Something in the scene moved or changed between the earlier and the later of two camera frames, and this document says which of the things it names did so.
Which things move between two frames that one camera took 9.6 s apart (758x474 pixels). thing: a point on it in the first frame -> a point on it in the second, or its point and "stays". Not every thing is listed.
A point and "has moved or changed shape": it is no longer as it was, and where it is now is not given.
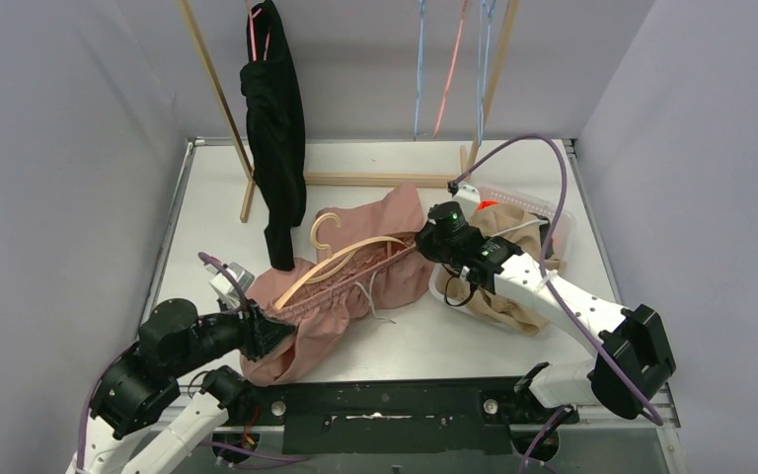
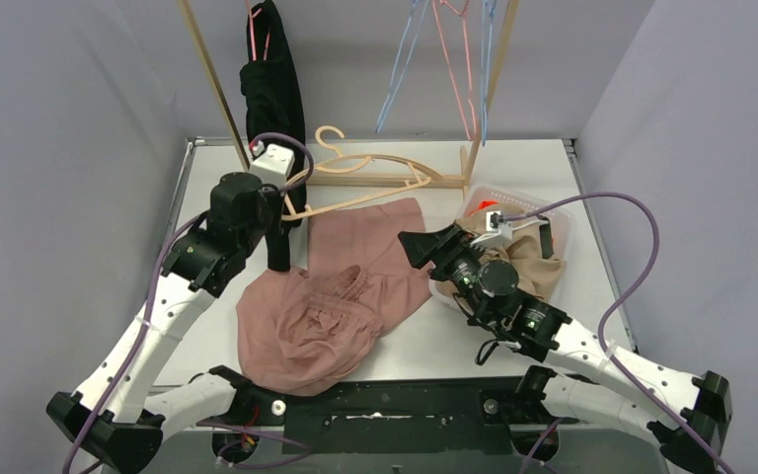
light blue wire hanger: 486,12 stays
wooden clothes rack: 467,159 stays
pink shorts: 369,258 has moved or changed shape
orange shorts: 485,203 stays
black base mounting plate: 354,415 stays
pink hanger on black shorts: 253,33 stays
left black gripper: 260,330 -> 277,237
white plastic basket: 496,195 stays
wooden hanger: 335,255 -> 349,179
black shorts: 275,131 stays
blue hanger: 421,9 -> 383,112
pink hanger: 451,72 has moved or changed shape
